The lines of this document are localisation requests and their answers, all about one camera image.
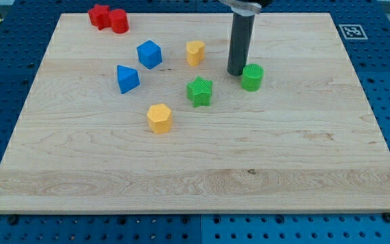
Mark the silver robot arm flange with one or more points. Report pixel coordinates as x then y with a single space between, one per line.
246 7

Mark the green star block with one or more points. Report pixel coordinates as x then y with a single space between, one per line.
199 92

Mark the yellow hexagon block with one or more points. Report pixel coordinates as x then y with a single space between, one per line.
160 118

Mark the light wooden board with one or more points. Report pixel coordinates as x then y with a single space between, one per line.
305 142

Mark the yellow heart block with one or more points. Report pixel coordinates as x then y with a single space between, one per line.
195 52

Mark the green cylinder block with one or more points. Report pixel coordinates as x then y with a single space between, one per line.
252 76

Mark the blue triangular prism block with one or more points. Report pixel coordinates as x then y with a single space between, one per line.
127 78

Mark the blue cube block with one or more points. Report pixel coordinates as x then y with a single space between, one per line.
149 54

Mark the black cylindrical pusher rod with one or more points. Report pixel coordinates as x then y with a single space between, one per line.
240 38

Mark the red cylinder block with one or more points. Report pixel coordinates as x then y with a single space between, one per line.
119 21

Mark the red star block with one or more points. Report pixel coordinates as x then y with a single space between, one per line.
98 16

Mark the white fiducial marker tag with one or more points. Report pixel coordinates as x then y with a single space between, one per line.
353 32

